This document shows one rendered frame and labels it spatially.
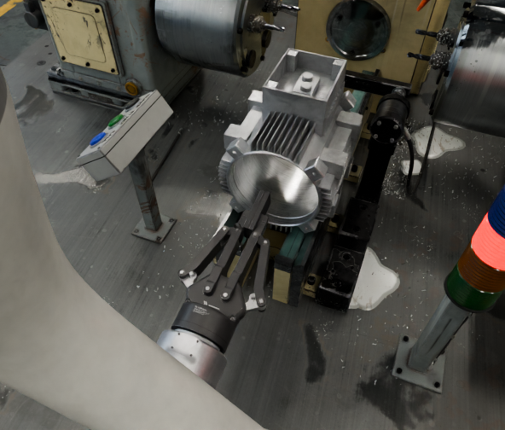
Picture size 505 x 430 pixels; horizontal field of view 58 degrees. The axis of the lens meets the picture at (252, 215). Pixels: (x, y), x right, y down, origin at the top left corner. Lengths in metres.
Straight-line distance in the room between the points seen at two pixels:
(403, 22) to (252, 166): 0.51
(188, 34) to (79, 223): 0.46
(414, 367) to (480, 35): 0.58
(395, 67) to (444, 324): 0.68
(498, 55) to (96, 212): 0.83
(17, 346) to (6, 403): 0.64
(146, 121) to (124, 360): 0.56
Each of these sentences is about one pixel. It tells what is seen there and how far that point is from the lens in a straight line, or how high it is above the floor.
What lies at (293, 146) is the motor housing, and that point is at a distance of 0.67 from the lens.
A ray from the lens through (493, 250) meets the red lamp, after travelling 0.54.
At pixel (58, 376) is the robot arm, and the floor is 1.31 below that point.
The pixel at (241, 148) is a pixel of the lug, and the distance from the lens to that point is 0.68.
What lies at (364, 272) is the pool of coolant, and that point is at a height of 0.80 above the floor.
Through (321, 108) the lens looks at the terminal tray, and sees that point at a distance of 0.69.
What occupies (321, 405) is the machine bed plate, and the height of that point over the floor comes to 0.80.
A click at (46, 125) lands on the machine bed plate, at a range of 1.29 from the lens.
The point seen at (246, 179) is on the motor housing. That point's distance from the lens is 0.79.
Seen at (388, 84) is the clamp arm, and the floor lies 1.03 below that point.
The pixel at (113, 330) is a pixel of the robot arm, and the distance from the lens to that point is 0.26.
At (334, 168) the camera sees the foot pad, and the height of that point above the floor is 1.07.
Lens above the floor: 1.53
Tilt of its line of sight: 49 degrees down
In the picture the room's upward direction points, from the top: straight up
